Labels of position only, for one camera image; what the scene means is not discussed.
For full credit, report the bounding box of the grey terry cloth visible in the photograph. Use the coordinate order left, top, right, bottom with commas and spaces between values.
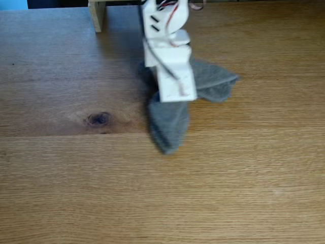
138, 54, 241, 156

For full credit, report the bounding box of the pale wooden stand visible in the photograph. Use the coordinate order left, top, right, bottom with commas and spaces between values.
88, 0, 143, 34

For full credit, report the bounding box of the red black servo cable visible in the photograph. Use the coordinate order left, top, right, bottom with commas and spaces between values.
144, 0, 204, 98

